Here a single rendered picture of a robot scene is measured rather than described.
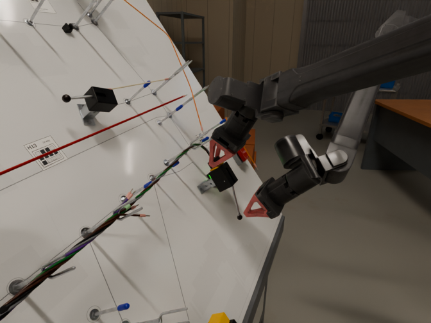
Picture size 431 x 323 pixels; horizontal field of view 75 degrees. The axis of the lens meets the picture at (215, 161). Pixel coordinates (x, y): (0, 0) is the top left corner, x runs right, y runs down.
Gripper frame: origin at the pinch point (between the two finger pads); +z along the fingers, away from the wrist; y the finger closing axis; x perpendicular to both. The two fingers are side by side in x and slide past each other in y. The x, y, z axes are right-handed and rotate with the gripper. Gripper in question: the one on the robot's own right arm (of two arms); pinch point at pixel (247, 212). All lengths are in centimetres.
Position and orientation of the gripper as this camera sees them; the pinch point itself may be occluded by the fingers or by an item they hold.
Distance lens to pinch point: 73.0
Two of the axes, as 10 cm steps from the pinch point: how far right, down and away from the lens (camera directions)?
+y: -4.3, 3.3, -8.4
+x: 6.3, 7.7, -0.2
